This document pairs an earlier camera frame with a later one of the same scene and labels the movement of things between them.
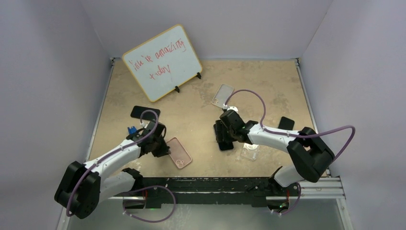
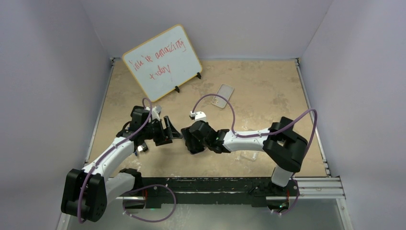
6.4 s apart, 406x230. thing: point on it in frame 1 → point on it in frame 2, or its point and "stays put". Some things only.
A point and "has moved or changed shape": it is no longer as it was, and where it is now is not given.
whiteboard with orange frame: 164,63 stays put
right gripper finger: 230,136 → 198,146
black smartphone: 225,145 has moved or changed shape
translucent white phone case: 222,95 stays put
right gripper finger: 220,132 → 192,143
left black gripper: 163,151 → 170,134
